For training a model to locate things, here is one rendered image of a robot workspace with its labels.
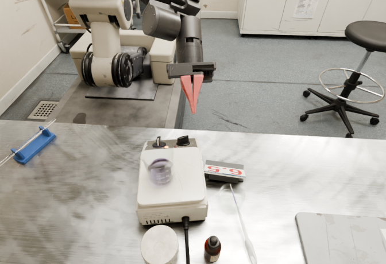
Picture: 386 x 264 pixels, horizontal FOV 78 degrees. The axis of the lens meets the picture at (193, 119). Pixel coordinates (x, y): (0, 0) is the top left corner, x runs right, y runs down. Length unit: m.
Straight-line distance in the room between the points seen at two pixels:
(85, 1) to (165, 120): 0.63
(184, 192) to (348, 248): 0.31
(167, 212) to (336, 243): 0.31
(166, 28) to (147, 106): 0.87
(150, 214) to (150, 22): 0.36
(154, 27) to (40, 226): 0.44
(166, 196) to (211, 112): 1.42
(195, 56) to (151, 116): 0.80
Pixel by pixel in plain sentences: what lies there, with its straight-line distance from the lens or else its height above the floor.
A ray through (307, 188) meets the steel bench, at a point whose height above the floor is 0.75.
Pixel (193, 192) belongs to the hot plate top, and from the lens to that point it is 0.44.
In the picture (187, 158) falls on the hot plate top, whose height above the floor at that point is 0.84.
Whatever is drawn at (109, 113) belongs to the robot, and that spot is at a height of 0.36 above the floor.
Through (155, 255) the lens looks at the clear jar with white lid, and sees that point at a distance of 0.42.
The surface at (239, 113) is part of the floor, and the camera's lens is 1.83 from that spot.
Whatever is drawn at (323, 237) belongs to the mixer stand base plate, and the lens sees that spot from 0.55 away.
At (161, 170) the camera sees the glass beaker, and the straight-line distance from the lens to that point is 0.40.
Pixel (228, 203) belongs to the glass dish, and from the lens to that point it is 0.53.
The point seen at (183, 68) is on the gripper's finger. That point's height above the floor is 0.96.
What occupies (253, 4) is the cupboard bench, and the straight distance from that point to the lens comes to 2.77.
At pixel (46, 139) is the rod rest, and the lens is 0.72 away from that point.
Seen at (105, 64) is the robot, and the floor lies 0.64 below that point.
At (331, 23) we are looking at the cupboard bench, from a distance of 3.07.
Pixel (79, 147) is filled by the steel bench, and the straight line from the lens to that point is 0.68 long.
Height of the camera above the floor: 1.23
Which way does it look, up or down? 44 degrees down
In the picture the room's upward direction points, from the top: straight up
